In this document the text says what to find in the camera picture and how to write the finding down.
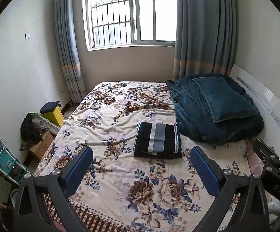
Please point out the dark striped sweater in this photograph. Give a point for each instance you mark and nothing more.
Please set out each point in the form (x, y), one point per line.
(158, 141)

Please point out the wall outlet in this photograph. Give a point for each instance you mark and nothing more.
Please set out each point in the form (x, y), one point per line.
(61, 92)

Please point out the black cloth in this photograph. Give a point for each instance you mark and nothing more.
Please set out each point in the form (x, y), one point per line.
(29, 130)

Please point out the teal quilt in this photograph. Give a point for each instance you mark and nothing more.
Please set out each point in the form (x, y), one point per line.
(198, 128)

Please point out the blue grey curtain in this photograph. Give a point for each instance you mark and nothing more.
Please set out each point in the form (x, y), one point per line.
(66, 41)
(202, 29)

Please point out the teal storage rack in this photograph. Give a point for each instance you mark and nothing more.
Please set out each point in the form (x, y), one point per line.
(4, 157)

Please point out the white plastic container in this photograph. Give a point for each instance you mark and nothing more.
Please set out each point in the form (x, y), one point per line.
(46, 125)

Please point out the yellow box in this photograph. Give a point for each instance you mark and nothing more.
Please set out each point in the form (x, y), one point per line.
(55, 117)

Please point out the checkered bed sheet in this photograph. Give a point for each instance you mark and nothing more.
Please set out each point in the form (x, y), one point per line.
(91, 218)

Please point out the pink cloth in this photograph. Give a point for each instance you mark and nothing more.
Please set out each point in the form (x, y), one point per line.
(254, 158)

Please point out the white wall switch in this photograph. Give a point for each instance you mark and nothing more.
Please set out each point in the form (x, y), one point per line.
(27, 36)

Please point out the dark blue cushion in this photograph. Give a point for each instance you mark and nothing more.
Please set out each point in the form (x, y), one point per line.
(50, 106)

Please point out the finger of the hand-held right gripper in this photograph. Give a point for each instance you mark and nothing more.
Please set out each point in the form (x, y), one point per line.
(264, 151)

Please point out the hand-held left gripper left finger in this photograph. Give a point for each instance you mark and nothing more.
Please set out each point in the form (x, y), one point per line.
(78, 168)

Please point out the teal pillow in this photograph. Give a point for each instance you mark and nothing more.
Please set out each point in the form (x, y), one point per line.
(223, 99)

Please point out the floral blanket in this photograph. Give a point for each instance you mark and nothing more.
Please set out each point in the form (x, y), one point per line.
(120, 116)

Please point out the white headboard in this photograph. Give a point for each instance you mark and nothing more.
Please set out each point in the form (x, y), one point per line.
(263, 89)

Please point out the cardboard box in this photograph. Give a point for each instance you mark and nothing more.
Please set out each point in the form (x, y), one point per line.
(42, 146)

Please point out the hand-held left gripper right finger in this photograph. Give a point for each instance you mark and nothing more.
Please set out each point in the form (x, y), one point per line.
(205, 172)

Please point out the window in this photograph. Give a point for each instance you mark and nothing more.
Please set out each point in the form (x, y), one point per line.
(130, 14)

